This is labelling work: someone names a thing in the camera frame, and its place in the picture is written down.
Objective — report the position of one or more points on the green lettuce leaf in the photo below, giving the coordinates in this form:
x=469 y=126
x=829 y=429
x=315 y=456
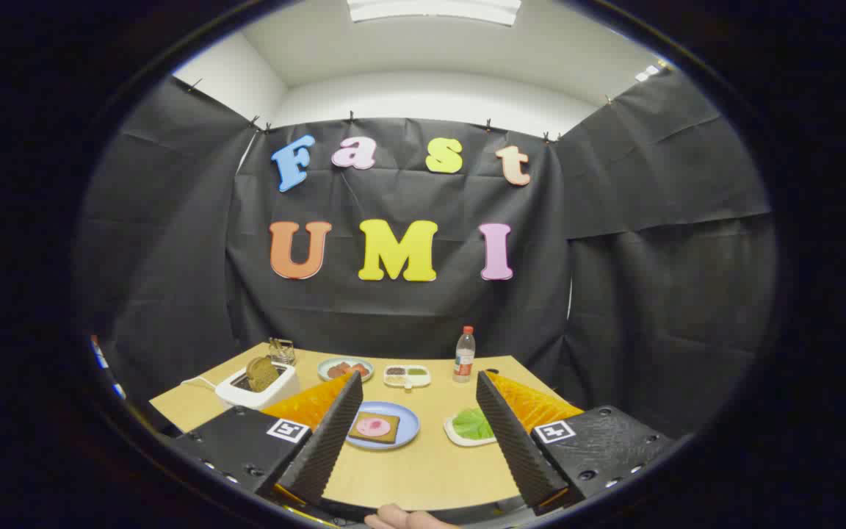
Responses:
x=473 y=425

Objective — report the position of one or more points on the white square plate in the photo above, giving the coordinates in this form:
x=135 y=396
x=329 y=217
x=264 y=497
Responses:
x=460 y=439

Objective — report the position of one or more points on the brown toast bread slice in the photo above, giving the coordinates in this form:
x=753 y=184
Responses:
x=263 y=373

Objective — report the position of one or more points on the pink ham slice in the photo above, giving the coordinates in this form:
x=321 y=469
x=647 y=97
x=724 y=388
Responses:
x=373 y=426

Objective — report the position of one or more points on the brown meat piece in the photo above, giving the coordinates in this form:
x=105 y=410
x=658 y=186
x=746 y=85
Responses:
x=336 y=371
x=361 y=373

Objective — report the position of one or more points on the white toaster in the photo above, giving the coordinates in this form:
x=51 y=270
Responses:
x=276 y=391

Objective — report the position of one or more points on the clear bottle with red cap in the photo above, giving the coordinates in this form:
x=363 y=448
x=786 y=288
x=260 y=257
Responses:
x=464 y=360

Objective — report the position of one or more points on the white divided dish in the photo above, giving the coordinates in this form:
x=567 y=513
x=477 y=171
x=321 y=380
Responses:
x=418 y=380

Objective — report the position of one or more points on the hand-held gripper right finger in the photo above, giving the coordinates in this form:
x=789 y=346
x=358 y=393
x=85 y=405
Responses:
x=515 y=448

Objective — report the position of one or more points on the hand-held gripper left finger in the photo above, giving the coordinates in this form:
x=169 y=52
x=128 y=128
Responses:
x=327 y=441

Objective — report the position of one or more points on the ceiling light panel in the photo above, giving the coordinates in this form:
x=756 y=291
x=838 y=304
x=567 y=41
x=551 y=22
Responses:
x=434 y=9

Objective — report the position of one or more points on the bread slice under ham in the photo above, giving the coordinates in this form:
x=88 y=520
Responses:
x=375 y=439

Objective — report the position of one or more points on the pale green round plate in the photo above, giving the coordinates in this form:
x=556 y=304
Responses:
x=342 y=361

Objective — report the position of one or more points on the blue round plate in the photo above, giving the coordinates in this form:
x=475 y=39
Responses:
x=407 y=426

